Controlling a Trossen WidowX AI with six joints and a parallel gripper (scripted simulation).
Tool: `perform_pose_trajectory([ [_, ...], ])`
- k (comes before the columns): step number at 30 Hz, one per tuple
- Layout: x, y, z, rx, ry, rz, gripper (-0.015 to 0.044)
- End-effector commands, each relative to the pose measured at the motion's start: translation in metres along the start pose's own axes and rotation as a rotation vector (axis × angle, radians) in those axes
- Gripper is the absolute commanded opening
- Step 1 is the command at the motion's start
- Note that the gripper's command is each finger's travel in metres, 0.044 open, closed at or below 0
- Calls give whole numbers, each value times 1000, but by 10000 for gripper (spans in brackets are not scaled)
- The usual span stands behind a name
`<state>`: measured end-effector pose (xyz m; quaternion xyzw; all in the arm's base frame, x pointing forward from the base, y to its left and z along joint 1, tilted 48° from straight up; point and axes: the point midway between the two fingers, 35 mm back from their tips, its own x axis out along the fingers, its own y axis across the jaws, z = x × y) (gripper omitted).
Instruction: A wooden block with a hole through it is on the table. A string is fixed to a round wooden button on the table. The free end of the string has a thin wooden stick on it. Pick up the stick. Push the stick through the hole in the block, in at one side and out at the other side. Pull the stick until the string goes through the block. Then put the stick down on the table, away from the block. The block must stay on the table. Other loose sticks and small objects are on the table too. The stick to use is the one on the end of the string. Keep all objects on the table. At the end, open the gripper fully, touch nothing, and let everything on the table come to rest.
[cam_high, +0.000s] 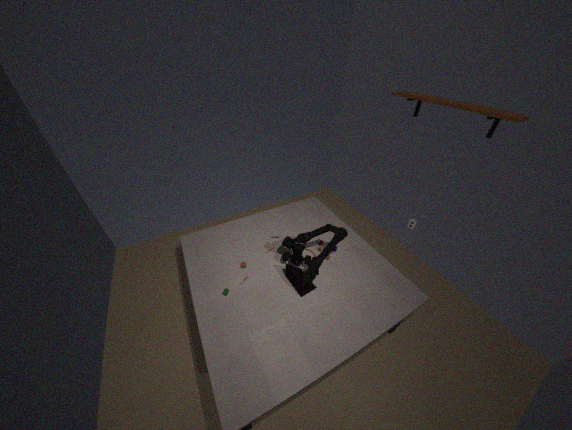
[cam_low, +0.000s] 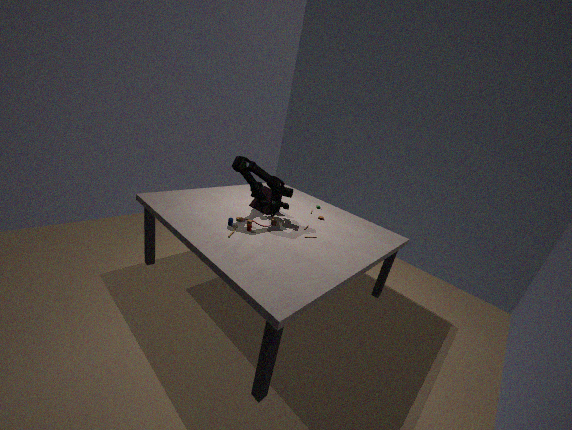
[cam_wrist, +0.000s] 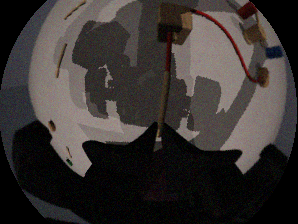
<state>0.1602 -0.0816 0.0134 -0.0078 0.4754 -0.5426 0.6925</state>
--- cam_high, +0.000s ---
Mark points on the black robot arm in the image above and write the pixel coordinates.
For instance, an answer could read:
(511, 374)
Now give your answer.
(316, 262)

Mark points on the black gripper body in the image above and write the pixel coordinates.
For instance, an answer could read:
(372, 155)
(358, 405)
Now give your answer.
(296, 257)

